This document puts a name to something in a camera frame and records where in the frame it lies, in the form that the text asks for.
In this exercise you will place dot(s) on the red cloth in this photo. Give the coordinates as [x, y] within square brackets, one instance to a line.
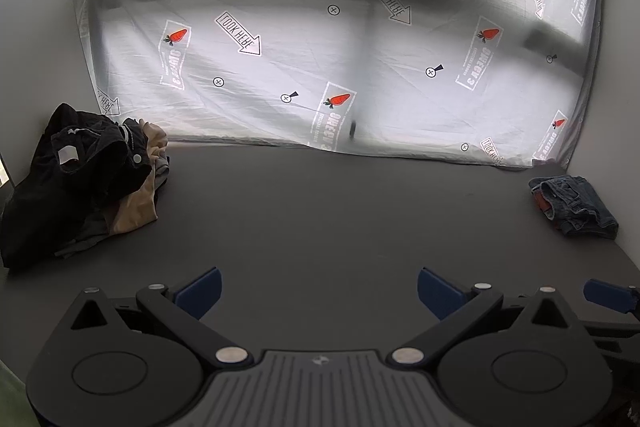
[542, 204]

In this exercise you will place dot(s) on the blue jeans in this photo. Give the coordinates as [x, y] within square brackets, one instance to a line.
[580, 207]

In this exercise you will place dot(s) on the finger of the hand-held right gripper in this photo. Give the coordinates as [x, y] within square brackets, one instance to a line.
[607, 294]

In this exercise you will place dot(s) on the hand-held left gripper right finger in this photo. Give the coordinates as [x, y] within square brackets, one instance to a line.
[440, 294]

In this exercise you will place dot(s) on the grey garment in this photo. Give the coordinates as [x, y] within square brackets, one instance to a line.
[161, 172]

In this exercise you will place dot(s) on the white printed sheet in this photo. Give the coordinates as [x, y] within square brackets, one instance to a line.
[300, 57]

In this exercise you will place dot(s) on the white partition panel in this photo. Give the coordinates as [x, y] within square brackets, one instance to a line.
[35, 57]

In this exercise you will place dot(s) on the beige garment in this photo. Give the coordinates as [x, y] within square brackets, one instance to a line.
[135, 207]

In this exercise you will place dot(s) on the black pants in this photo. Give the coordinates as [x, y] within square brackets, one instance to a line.
[60, 187]

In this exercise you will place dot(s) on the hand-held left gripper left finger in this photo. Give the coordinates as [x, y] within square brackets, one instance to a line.
[197, 294]

